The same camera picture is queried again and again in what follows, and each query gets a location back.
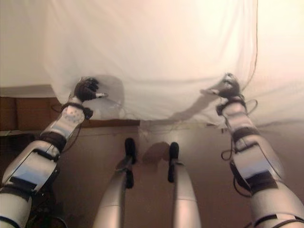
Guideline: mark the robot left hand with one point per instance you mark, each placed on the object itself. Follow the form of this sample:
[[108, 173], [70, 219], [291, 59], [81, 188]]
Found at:
[[85, 91]]

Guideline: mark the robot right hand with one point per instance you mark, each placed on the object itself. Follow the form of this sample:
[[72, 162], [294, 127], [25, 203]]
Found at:
[[228, 86]]

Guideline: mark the white bed sheet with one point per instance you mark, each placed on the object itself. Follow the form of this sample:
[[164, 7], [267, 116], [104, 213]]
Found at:
[[152, 57]]

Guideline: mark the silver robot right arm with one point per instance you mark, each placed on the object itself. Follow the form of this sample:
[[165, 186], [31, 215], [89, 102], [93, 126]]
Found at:
[[256, 164]]

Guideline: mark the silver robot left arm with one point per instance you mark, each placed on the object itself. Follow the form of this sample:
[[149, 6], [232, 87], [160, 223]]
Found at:
[[39, 164]]

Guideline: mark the white mattress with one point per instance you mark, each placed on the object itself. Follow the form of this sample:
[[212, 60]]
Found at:
[[21, 42]]

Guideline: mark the silver robot left leg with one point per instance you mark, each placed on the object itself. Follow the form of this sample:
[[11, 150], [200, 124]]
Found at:
[[116, 187]]

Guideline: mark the silver robot leg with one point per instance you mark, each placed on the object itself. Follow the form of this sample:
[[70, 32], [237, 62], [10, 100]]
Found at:
[[181, 185], [116, 187]]

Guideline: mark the silver robot right leg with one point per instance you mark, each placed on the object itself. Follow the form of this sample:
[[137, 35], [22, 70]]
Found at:
[[181, 185]]

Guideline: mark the wooden bed frame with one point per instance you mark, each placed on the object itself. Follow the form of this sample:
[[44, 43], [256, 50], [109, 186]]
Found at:
[[26, 109]]

